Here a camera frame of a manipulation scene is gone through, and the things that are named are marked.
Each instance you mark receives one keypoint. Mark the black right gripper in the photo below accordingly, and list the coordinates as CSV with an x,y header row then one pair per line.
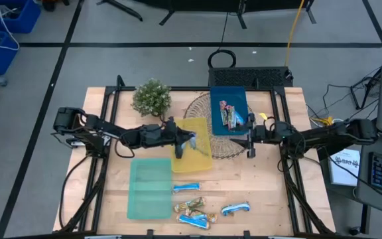
x,y
264,134

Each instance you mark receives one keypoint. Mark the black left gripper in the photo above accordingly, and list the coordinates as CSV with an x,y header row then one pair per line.
x,y
158,136

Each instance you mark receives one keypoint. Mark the blue white granola bar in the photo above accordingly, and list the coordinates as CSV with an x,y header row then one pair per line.
x,y
235,208
186,188
193,141

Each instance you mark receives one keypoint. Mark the green brown granola bar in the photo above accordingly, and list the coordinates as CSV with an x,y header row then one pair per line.
x,y
189,204

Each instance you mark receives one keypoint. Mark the chewy granola bar packet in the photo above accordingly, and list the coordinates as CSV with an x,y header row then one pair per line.
x,y
192,222

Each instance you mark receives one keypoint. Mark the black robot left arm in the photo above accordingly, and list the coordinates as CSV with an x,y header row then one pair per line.
x,y
104,127

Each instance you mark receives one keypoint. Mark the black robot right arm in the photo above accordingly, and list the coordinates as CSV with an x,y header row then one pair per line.
x,y
327,136

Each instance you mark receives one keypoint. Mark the yellow translucent plastic bin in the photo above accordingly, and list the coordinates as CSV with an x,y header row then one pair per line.
x,y
197,159

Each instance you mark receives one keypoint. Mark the round woven placemat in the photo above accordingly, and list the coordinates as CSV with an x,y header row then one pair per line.
x,y
197,109

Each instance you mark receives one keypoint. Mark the blue plastic bin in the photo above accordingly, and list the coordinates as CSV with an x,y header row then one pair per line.
x,y
230,94

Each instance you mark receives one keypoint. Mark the small potted green plant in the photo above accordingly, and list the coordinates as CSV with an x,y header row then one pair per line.
x,y
151,98

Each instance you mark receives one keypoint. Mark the black perforated computer tower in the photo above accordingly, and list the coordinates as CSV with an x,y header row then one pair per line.
x,y
244,77

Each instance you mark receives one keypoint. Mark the green translucent plastic bin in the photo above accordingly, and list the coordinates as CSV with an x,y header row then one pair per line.
x,y
149,189

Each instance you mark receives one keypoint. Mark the white printed booklet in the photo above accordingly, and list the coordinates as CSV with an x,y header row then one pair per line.
x,y
345,169

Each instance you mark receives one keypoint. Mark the black floor stand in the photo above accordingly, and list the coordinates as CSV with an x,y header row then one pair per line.
x,y
366,86

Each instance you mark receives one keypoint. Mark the black metal table frame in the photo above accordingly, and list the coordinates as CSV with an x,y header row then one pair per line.
x,y
194,89

